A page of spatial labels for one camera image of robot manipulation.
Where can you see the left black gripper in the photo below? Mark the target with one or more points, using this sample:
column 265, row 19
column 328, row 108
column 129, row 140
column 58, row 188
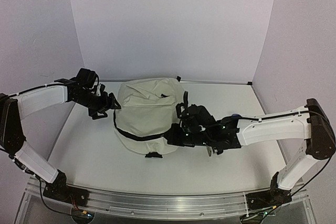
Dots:
column 105, row 105

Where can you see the silver black stapler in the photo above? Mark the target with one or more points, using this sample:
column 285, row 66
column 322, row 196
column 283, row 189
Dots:
column 212, row 151

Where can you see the aluminium front rail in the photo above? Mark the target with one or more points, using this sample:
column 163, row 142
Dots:
column 91, row 205

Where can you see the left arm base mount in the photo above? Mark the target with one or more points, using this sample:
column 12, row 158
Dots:
column 59, row 190

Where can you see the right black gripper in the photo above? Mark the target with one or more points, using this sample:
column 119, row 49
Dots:
column 182, row 118

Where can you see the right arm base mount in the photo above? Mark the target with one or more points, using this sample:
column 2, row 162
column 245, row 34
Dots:
column 274, row 196

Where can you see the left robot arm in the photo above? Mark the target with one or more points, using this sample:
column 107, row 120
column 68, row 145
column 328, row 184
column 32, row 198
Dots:
column 21, row 109

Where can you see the cream canvas backpack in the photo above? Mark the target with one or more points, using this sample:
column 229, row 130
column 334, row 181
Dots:
column 148, row 110

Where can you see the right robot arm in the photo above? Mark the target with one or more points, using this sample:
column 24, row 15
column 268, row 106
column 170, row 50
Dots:
column 307, row 123

